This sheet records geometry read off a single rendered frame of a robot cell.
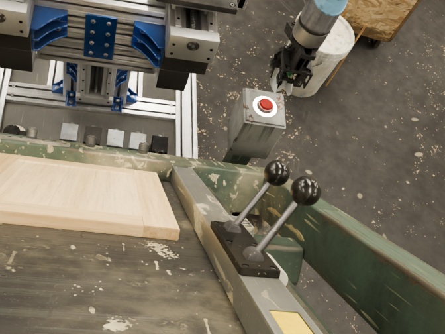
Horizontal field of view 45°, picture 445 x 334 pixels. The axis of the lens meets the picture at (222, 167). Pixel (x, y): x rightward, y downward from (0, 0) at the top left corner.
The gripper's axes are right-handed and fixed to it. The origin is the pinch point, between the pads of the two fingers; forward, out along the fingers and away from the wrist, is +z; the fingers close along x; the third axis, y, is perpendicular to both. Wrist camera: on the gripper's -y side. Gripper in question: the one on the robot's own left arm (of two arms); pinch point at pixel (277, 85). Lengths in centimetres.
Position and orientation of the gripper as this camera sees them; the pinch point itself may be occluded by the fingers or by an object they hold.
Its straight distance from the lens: 140.2
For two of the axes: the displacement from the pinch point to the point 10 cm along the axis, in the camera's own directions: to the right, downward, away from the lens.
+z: -2.5, 4.9, 8.3
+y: 0.0, 8.6, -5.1
